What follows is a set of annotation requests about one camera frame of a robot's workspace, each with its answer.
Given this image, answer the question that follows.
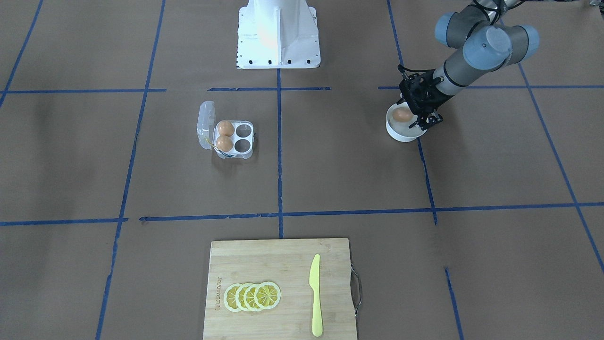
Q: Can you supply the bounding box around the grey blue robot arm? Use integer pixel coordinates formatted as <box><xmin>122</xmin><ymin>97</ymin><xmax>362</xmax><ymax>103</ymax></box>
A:
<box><xmin>398</xmin><ymin>0</ymin><xmax>541</xmax><ymax>131</ymax></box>

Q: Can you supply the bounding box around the lemon slice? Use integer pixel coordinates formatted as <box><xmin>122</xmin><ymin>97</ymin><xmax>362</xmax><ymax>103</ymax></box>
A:
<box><xmin>224</xmin><ymin>283</ymin><xmax>242</xmax><ymax>313</ymax></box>
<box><xmin>235</xmin><ymin>283</ymin><xmax>251</xmax><ymax>312</ymax></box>
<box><xmin>254</xmin><ymin>281</ymin><xmax>281</xmax><ymax>310</ymax></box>
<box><xmin>243</xmin><ymin>283</ymin><xmax>262</xmax><ymax>312</ymax></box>

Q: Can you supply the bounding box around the white paper bowl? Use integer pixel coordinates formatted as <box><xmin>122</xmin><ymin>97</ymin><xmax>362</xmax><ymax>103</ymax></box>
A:
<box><xmin>386</xmin><ymin>102</ymin><xmax>427</xmax><ymax>142</ymax></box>

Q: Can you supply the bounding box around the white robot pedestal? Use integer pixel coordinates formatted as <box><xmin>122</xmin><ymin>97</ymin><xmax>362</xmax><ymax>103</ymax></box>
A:
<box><xmin>236</xmin><ymin>0</ymin><xmax>321</xmax><ymax>69</ymax></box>

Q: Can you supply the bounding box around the bamboo cutting board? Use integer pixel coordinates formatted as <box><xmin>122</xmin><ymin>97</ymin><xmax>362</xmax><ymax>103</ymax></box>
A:
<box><xmin>202</xmin><ymin>238</ymin><xmax>358</xmax><ymax>340</ymax></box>

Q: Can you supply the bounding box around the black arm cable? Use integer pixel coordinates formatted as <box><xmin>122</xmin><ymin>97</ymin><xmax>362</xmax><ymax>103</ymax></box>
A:
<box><xmin>472</xmin><ymin>0</ymin><xmax>524</xmax><ymax>22</ymax></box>

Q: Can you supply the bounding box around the yellow plastic knife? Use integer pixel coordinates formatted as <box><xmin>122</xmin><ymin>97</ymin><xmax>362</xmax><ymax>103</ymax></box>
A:
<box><xmin>309</xmin><ymin>254</ymin><xmax>323</xmax><ymax>338</ymax></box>

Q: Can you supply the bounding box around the clear plastic egg box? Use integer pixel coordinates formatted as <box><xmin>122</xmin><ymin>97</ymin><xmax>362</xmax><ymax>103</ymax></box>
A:
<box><xmin>196</xmin><ymin>101</ymin><xmax>255</xmax><ymax>159</ymax></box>

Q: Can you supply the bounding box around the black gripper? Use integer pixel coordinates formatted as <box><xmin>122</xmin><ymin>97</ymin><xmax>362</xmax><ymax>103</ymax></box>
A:
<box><xmin>401</xmin><ymin>71</ymin><xmax>446</xmax><ymax>131</ymax></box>

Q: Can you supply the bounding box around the brown egg from bowl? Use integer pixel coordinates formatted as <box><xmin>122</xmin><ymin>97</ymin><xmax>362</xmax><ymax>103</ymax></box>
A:
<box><xmin>391</xmin><ymin>107</ymin><xmax>414</xmax><ymax>123</ymax></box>

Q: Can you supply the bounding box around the brown egg in box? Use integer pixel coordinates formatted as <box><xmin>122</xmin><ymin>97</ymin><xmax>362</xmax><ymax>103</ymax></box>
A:
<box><xmin>216</xmin><ymin>120</ymin><xmax>235</xmax><ymax>137</ymax></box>
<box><xmin>215</xmin><ymin>135</ymin><xmax>234</xmax><ymax>153</ymax></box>

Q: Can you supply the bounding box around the brown egg near in box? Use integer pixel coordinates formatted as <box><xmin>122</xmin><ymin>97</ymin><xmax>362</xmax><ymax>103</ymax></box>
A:
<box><xmin>215</xmin><ymin>135</ymin><xmax>234</xmax><ymax>153</ymax></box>

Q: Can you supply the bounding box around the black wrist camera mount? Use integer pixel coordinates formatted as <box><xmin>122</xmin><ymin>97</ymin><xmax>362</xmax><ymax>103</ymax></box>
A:
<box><xmin>397</xmin><ymin>64</ymin><xmax>436</xmax><ymax>107</ymax></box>

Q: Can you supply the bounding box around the brown egg far in box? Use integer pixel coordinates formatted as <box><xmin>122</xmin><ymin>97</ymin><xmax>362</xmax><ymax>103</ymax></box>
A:
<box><xmin>216</xmin><ymin>120</ymin><xmax>235</xmax><ymax>137</ymax></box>

